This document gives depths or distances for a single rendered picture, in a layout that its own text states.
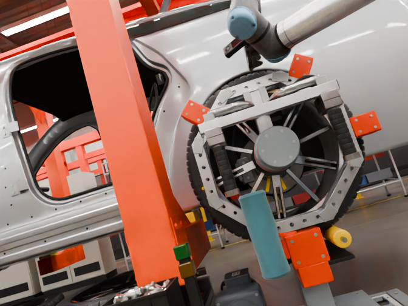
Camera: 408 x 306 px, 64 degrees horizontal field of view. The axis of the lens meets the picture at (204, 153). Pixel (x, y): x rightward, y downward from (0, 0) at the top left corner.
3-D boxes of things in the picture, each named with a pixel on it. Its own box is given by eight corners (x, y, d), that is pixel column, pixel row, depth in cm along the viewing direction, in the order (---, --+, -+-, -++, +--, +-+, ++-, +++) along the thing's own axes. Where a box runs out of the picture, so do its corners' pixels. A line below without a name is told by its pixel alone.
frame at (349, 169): (374, 204, 111) (321, 61, 119) (382, 206, 105) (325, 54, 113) (223, 248, 116) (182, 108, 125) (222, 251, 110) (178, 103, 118)
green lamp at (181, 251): (192, 255, 93) (188, 241, 94) (189, 257, 89) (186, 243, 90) (179, 258, 94) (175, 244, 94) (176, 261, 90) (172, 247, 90)
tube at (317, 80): (314, 101, 112) (305, 73, 114) (328, 82, 93) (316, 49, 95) (265, 116, 114) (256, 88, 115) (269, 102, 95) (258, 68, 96)
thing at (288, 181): (308, 189, 165) (296, 128, 169) (310, 189, 157) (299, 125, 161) (244, 198, 168) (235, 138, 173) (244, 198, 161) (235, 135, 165)
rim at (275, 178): (243, 237, 141) (350, 187, 137) (241, 246, 118) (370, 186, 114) (193, 135, 149) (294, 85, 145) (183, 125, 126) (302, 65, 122)
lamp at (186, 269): (197, 272, 92) (193, 258, 93) (195, 275, 88) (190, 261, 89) (184, 275, 93) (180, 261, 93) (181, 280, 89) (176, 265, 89)
